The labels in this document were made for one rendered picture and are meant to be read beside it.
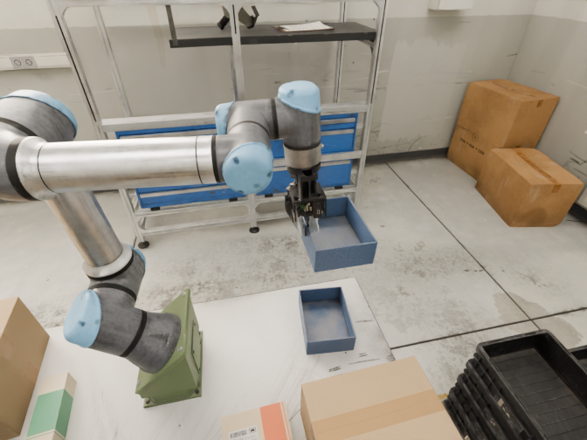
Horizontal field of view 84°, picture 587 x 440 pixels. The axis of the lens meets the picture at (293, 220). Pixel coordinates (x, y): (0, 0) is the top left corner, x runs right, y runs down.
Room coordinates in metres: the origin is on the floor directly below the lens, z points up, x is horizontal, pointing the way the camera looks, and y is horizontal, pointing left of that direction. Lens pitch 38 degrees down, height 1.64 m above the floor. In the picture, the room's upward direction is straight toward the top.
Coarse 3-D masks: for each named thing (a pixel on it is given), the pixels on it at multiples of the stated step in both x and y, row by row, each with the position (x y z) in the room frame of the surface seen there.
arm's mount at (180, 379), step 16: (176, 304) 0.59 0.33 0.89; (192, 320) 0.57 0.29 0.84; (192, 336) 0.52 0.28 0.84; (176, 352) 0.43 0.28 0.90; (192, 352) 0.47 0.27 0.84; (176, 368) 0.42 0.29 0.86; (192, 368) 0.44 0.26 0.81; (144, 384) 0.40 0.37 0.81; (160, 384) 0.40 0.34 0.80; (176, 384) 0.41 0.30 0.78; (192, 384) 0.42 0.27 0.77; (144, 400) 0.40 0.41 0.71; (160, 400) 0.40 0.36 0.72; (176, 400) 0.40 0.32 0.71
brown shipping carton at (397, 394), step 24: (408, 360) 0.44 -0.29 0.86; (312, 384) 0.37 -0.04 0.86; (336, 384) 0.37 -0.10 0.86; (360, 384) 0.37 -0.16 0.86; (384, 384) 0.37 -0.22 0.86; (408, 384) 0.37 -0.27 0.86; (312, 408) 0.32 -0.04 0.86; (336, 408) 0.32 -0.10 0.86; (360, 408) 0.32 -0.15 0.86; (384, 408) 0.32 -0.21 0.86; (408, 408) 0.32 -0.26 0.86; (432, 408) 0.32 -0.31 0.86; (312, 432) 0.28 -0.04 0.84; (336, 432) 0.27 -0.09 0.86; (360, 432) 0.27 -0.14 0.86; (384, 432) 0.27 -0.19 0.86; (408, 432) 0.27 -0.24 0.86; (432, 432) 0.27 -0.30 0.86; (456, 432) 0.27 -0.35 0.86
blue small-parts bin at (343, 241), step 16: (336, 208) 0.75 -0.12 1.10; (352, 208) 0.72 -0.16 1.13; (304, 224) 0.64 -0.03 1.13; (320, 224) 0.71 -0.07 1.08; (336, 224) 0.71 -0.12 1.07; (352, 224) 0.70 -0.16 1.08; (304, 240) 0.63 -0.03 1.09; (320, 240) 0.65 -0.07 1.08; (336, 240) 0.65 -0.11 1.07; (352, 240) 0.65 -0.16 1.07; (368, 240) 0.61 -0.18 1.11; (320, 256) 0.54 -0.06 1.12; (336, 256) 0.55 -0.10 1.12; (352, 256) 0.56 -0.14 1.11; (368, 256) 0.56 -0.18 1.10
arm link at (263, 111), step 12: (216, 108) 0.59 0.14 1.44; (228, 108) 0.58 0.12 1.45; (240, 108) 0.57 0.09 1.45; (252, 108) 0.57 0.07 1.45; (264, 108) 0.58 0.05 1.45; (216, 120) 0.56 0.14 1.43; (228, 120) 0.56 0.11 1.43; (240, 120) 0.53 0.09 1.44; (252, 120) 0.53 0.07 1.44; (264, 120) 0.55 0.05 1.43; (276, 120) 0.57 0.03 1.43; (276, 132) 0.57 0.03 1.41
